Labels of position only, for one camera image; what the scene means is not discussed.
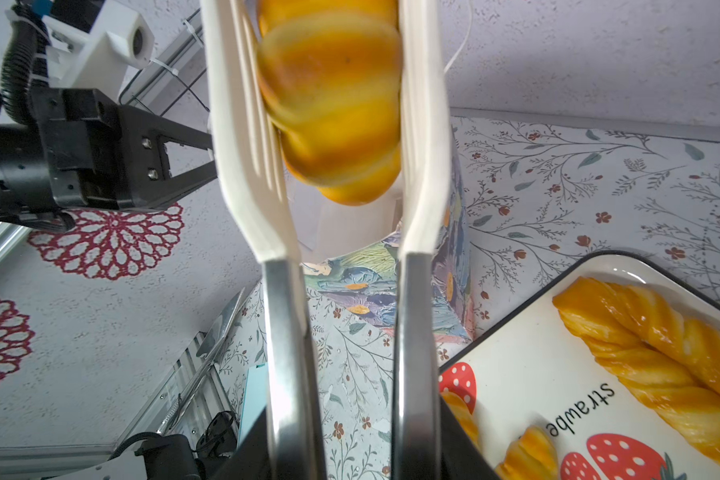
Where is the white spatula right gripper left finger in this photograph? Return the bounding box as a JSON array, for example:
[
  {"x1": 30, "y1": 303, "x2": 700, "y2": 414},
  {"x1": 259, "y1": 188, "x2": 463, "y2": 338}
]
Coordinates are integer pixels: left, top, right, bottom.
[{"x1": 201, "y1": 1, "x2": 326, "y2": 479}]

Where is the white spatula right gripper right finger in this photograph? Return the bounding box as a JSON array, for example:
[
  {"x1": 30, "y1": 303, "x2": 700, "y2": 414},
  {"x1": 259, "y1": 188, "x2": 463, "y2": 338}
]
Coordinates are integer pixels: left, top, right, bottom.
[{"x1": 391, "y1": 1, "x2": 450, "y2": 479}]

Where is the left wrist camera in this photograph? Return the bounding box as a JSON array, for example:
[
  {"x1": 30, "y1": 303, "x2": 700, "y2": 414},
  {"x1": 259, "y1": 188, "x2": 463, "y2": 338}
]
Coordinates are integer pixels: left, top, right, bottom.
[{"x1": 5, "y1": 0, "x2": 156, "y2": 103}]

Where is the long twisted bread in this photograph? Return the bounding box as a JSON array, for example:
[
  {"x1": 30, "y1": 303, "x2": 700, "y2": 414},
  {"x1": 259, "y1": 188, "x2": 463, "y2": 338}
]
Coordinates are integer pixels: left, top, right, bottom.
[{"x1": 553, "y1": 277, "x2": 720, "y2": 466}]

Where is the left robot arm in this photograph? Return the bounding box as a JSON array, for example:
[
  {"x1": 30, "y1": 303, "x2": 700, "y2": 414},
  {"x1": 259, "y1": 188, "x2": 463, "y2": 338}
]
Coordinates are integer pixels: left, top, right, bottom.
[{"x1": 0, "y1": 1, "x2": 216, "y2": 233}]

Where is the light green box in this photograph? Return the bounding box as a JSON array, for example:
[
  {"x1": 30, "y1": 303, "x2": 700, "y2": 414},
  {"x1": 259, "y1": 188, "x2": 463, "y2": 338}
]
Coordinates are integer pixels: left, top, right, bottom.
[{"x1": 238, "y1": 363, "x2": 268, "y2": 445}]

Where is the floral paper bag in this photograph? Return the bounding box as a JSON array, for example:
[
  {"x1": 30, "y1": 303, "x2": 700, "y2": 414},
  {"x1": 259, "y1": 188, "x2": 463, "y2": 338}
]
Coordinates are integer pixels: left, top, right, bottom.
[{"x1": 284, "y1": 0, "x2": 476, "y2": 346}]

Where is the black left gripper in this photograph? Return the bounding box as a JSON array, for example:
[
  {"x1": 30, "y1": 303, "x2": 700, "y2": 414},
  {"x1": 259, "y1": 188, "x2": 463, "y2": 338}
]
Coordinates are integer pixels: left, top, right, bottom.
[{"x1": 29, "y1": 87, "x2": 217, "y2": 212}]

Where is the strawberry print bread tray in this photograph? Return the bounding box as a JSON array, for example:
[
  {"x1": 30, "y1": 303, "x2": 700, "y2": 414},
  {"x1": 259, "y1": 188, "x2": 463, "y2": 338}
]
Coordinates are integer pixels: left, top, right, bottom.
[{"x1": 440, "y1": 251, "x2": 720, "y2": 479}]

